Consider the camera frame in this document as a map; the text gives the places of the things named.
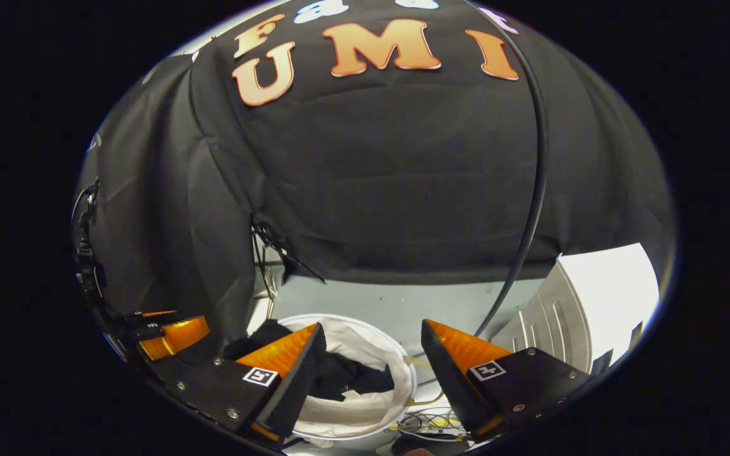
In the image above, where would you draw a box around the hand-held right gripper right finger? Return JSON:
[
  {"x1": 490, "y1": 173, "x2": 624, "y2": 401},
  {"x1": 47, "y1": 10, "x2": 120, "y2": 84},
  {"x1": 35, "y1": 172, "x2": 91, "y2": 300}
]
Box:
[{"x1": 420, "y1": 319, "x2": 592, "y2": 444}]

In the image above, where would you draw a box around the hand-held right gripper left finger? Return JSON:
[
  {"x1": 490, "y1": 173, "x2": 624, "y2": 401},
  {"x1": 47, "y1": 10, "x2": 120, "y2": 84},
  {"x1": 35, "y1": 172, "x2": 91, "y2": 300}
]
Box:
[{"x1": 146, "y1": 322, "x2": 329, "y2": 452}]

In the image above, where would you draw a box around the black knit garment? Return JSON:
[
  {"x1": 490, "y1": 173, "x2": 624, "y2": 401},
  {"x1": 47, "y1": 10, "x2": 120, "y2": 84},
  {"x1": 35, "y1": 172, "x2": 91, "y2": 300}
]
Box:
[{"x1": 222, "y1": 320, "x2": 396, "y2": 401}]

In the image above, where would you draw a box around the white laundry hamper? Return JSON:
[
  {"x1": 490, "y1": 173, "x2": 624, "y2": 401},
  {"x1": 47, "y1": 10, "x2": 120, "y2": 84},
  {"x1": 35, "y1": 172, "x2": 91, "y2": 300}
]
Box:
[{"x1": 248, "y1": 313, "x2": 445, "y2": 442}]

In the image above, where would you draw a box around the black clothes rack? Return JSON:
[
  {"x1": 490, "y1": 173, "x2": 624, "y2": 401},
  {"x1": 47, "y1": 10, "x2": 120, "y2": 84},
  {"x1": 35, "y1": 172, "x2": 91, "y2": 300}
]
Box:
[{"x1": 463, "y1": 0, "x2": 549, "y2": 338}]

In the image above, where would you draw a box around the white panelled door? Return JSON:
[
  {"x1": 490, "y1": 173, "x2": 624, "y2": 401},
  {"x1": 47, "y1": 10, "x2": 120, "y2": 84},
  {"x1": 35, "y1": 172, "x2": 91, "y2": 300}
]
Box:
[{"x1": 492, "y1": 243, "x2": 660, "y2": 374}]

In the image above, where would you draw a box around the black backdrop cloth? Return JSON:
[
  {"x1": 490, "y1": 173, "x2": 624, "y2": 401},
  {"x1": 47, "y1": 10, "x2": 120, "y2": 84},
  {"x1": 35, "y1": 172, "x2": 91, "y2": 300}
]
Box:
[{"x1": 74, "y1": 0, "x2": 679, "y2": 343}]

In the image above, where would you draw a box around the tangle of floor cables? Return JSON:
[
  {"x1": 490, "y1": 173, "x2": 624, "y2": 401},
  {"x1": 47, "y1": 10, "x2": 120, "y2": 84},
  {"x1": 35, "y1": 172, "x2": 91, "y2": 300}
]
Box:
[{"x1": 397, "y1": 408, "x2": 468, "y2": 439}]

